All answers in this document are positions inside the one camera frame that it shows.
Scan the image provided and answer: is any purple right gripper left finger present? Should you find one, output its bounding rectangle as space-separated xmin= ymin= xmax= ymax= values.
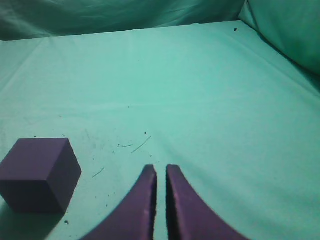
xmin=82 ymin=164 xmax=157 ymax=240

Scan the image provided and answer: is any green cloth table cover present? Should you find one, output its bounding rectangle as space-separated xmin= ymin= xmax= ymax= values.
xmin=0 ymin=21 xmax=320 ymax=240

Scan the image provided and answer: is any purple cube block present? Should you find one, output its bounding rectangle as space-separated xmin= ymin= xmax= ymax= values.
xmin=0 ymin=138 xmax=82 ymax=214

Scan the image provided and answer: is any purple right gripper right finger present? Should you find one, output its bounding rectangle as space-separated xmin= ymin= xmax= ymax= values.
xmin=166 ymin=164 xmax=246 ymax=240

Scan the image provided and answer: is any green cloth backdrop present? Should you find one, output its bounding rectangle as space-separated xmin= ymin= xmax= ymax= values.
xmin=0 ymin=0 xmax=320 ymax=76

